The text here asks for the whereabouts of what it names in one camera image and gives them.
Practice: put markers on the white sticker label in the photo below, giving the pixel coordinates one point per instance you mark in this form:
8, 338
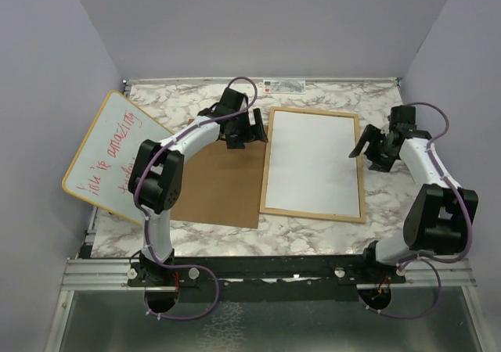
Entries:
284, 86

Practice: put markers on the brown frame backing board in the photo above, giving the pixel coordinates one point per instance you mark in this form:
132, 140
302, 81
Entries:
222, 186

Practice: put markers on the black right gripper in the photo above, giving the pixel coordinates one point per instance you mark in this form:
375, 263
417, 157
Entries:
379, 163

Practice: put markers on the cat and books photo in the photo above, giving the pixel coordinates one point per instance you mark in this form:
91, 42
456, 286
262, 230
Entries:
313, 160

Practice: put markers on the aluminium front rail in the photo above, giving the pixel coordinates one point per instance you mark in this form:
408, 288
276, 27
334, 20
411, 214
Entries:
107, 274

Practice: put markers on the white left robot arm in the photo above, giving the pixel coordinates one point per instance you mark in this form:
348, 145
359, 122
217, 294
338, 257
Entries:
156, 178

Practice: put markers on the aluminium rail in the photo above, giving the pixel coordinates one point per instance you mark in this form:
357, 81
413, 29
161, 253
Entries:
226, 80
107, 274

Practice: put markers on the aluminium back rail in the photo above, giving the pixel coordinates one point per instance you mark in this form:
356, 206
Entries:
226, 80

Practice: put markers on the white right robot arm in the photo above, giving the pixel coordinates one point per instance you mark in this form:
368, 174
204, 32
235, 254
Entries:
439, 225

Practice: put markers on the light wooden picture frame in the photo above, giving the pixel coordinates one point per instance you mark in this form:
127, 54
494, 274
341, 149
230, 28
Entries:
266, 172

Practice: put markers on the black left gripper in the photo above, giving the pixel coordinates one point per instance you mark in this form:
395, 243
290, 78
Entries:
252, 133

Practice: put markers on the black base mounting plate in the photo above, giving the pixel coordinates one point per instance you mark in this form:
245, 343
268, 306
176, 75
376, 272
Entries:
262, 278

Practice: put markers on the yellow-rimmed whiteboard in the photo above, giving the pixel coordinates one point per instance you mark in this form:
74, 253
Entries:
102, 167

